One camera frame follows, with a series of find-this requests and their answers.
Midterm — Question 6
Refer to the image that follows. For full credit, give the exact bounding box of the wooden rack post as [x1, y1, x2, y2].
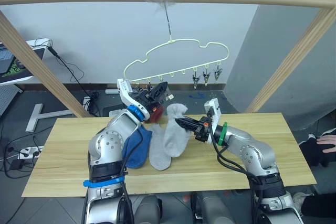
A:
[0, 9, 92, 119]
[245, 6, 336, 115]

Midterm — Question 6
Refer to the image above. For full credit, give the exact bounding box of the bystander black sleeve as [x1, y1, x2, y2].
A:
[298, 126, 336, 167]

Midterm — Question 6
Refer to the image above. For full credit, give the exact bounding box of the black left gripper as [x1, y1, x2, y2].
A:
[130, 81, 169, 112]

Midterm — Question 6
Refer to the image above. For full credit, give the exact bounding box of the dark rounded shape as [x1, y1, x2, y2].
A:
[130, 193, 164, 224]
[191, 190, 236, 224]

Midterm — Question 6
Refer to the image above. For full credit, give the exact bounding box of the metal hanger hook wire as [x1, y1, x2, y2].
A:
[163, 1, 173, 41]

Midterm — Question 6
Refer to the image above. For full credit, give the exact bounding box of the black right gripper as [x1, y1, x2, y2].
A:
[175, 115, 213, 143]

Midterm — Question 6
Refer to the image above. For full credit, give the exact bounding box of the white desk foot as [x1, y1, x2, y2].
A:
[25, 103, 75, 133]

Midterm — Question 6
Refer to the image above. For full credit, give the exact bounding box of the pale green clip hanger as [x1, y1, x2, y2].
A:
[123, 38, 230, 83]

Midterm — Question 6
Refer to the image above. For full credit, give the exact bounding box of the dark red sock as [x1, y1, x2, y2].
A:
[149, 105, 164, 125]

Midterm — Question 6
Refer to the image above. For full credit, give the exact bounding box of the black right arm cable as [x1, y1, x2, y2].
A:
[209, 125, 262, 224]

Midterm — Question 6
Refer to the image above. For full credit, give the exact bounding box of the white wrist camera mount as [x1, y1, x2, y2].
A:
[116, 78, 151, 120]
[204, 98, 223, 145]

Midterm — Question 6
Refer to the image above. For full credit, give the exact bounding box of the grey laptop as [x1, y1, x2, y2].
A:
[0, 42, 14, 74]

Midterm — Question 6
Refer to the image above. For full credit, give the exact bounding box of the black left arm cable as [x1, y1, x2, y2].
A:
[121, 125, 144, 176]

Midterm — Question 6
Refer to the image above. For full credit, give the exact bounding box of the black floor cable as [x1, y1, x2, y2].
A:
[33, 39, 101, 117]

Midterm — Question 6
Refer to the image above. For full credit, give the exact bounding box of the black green mouse pad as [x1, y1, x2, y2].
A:
[0, 46, 45, 79]

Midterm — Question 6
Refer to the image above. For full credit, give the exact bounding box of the grey sock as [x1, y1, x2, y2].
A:
[148, 123, 173, 171]
[163, 103, 192, 158]

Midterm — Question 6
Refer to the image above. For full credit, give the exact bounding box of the white shoe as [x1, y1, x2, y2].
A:
[291, 191, 316, 211]

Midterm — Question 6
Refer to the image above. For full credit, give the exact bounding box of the black power adapter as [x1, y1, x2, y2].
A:
[9, 159, 25, 172]

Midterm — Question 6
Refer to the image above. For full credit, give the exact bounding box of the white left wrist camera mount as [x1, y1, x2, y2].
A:
[116, 78, 151, 120]

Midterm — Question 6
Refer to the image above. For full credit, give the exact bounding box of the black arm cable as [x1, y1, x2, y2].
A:
[209, 125, 262, 224]
[121, 125, 144, 176]

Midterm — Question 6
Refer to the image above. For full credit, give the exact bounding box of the blue sock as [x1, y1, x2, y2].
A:
[121, 125, 153, 170]

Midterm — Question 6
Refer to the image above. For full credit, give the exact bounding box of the clear hanger clip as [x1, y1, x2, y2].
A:
[192, 67, 201, 90]
[158, 74, 174, 102]
[143, 77, 153, 94]
[213, 61, 224, 82]
[202, 64, 212, 87]

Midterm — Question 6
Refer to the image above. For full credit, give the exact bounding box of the white desk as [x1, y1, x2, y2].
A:
[0, 38, 53, 116]

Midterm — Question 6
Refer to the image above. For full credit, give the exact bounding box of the bystander bare hand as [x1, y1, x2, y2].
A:
[316, 134, 336, 154]

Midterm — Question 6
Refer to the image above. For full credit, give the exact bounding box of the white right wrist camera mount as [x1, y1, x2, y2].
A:
[204, 98, 223, 145]

